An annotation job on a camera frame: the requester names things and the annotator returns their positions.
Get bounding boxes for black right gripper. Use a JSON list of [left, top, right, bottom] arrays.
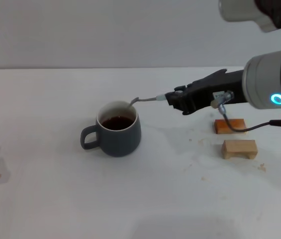
[[165, 69, 249, 116]]

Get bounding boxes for spoon with light blue handle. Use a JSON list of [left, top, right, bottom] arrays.
[[127, 94, 167, 110]]

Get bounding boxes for dark grey ceramic cup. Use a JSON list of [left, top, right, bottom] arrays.
[[80, 100, 142, 158]]

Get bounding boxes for orange stained wooden block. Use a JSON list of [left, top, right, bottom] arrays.
[[214, 118, 247, 135]]

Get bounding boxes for dark brown coffee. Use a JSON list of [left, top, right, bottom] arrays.
[[101, 116, 135, 131]]

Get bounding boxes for pale notched wooden block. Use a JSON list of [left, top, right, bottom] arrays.
[[221, 139, 258, 160]]

